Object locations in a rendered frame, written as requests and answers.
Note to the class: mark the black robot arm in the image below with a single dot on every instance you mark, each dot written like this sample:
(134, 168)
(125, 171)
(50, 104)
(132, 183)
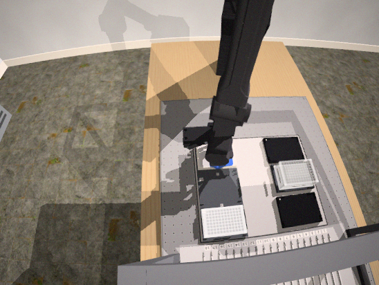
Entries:
(230, 106)

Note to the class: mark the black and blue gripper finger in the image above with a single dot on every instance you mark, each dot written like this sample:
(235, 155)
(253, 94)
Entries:
(229, 164)

